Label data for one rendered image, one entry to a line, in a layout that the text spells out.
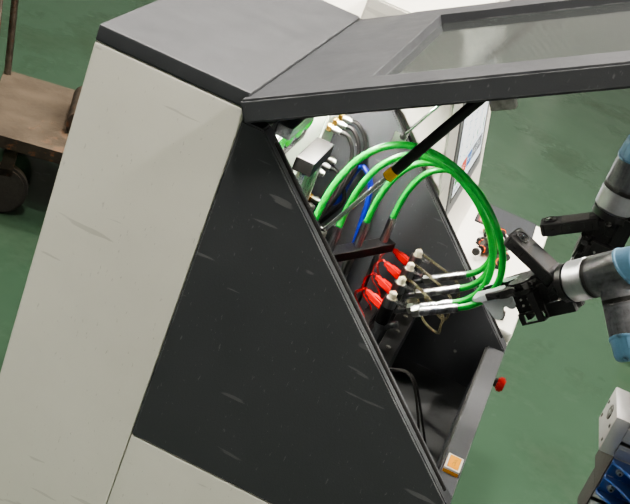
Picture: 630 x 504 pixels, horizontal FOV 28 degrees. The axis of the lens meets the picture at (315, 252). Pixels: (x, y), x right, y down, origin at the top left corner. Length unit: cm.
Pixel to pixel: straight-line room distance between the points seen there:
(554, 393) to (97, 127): 302
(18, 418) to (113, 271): 39
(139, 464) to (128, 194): 53
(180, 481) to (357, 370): 44
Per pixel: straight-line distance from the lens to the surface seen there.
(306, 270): 211
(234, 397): 225
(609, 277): 220
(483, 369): 271
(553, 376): 499
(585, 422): 480
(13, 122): 458
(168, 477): 239
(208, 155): 210
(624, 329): 220
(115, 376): 233
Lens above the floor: 219
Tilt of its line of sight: 25 degrees down
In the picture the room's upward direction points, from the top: 22 degrees clockwise
